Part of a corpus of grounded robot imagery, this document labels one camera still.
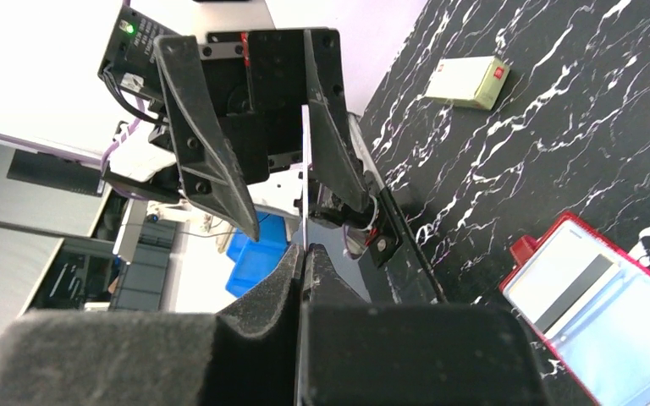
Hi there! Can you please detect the red card holder wallet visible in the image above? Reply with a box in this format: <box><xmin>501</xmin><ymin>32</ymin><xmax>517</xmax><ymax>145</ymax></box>
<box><xmin>499</xmin><ymin>212</ymin><xmax>650</xmax><ymax>405</ymax></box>

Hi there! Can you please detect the beige rectangular remote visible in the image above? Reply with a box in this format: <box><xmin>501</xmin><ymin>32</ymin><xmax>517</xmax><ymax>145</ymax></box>
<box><xmin>424</xmin><ymin>56</ymin><xmax>510</xmax><ymax>111</ymax></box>

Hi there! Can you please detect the blue plastic bin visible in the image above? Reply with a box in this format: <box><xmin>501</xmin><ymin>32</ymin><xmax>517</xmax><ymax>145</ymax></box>
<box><xmin>225</xmin><ymin>212</ymin><xmax>288</xmax><ymax>298</ymax></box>

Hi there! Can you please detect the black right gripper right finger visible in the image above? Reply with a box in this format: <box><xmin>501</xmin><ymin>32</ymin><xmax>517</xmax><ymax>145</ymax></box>
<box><xmin>300</xmin><ymin>244</ymin><xmax>547</xmax><ymax>405</ymax></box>

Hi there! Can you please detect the white magnetic stripe card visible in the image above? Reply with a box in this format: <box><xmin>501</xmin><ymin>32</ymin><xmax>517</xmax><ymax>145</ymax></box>
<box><xmin>504</xmin><ymin>220</ymin><xmax>622</xmax><ymax>336</ymax></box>

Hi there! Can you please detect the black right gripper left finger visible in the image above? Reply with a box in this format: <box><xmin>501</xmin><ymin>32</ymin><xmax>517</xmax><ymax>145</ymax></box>
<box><xmin>0</xmin><ymin>247</ymin><xmax>304</xmax><ymax>405</ymax></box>

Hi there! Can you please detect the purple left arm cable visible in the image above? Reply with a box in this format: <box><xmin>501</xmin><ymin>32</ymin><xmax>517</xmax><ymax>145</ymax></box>
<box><xmin>99</xmin><ymin>118</ymin><xmax>152</xmax><ymax>203</ymax></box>

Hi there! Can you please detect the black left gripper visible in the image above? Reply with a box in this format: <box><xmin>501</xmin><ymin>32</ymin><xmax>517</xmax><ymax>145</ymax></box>
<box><xmin>153</xmin><ymin>29</ymin><xmax>370</xmax><ymax>240</ymax></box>

